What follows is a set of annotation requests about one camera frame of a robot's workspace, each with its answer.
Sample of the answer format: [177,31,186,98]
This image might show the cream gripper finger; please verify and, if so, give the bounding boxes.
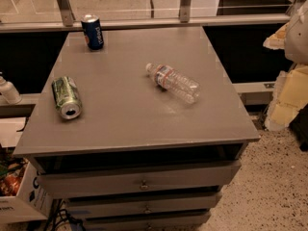
[263,23,288,50]
[265,64,308,131]

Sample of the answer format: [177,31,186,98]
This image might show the clear plastic water bottle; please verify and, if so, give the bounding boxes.
[145,64,200,104]

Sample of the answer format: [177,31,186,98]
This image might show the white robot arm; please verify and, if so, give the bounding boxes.
[263,1,308,131]

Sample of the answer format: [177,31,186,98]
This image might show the white spray bottle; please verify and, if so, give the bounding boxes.
[0,73,22,104]

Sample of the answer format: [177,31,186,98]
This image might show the grey drawer cabinet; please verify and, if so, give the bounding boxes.
[14,27,259,231]

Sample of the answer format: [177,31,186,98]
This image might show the blue Pepsi can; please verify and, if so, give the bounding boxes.
[81,13,104,50]

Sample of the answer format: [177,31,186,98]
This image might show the green soda can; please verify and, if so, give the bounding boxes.
[51,76,82,119]

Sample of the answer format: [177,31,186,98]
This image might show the white cardboard box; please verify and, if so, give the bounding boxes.
[0,164,53,223]

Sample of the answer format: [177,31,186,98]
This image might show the grey metal railing frame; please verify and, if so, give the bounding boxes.
[0,0,305,33]

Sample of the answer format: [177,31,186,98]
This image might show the black cables on floor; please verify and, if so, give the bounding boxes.
[42,199,87,231]

